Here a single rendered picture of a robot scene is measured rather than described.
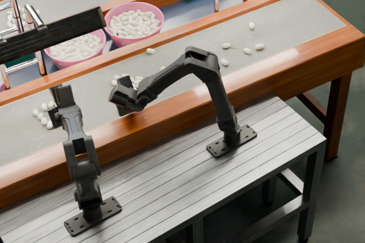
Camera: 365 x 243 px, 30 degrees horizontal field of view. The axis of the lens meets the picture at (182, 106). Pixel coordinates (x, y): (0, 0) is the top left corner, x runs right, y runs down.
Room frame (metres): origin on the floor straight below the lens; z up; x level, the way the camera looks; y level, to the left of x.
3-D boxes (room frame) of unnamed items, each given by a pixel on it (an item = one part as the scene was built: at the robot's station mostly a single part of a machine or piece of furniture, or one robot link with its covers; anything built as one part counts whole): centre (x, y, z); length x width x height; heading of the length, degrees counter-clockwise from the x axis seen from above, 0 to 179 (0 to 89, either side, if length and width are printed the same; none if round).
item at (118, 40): (2.40, 0.19, 0.72); 0.27 x 0.27 x 0.10
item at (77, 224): (1.43, 0.33, 0.71); 0.20 x 0.07 x 0.08; 122
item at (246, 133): (1.74, -0.18, 0.71); 0.20 x 0.07 x 0.08; 122
